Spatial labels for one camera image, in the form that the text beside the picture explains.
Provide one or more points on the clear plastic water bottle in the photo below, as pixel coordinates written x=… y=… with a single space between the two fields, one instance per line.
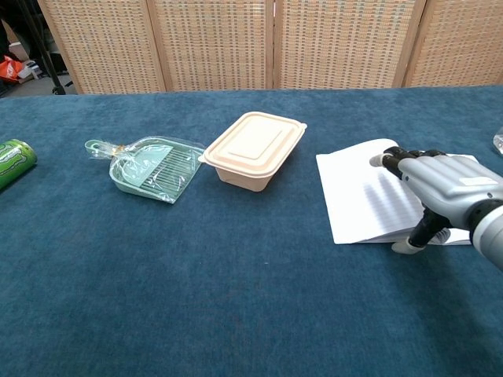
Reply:
x=499 y=143

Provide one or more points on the teal dustpan in plastic wrap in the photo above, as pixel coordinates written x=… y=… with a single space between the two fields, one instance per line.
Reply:
x=153 y=169

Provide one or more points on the black tripod stand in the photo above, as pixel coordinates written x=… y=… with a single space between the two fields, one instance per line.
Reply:
x=49 y=63

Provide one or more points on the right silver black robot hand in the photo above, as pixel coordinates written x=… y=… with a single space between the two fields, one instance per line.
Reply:
x=444 y=176

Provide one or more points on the white notebook with yellow cover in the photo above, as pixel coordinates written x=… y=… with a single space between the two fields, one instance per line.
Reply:
x=361 y=196

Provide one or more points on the beige lidded food container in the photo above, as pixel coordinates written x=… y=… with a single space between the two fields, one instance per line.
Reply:
x=255 y=149

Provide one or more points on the woven folding screen panel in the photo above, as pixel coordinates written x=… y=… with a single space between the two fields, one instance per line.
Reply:
x=346 y=39
x=106 y=43
x=212 y=43
x=460 y=39

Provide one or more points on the orange plastic bag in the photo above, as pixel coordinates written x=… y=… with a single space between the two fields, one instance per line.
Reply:
x=9 y=68

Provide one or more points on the green energy drink can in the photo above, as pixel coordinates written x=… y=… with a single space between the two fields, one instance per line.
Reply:
x=13 y=161

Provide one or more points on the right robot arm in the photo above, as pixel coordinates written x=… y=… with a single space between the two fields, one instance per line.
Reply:
x=491 y=235

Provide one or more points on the blue carpet table cover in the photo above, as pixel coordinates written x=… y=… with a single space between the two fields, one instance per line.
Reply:
x=196 y=275

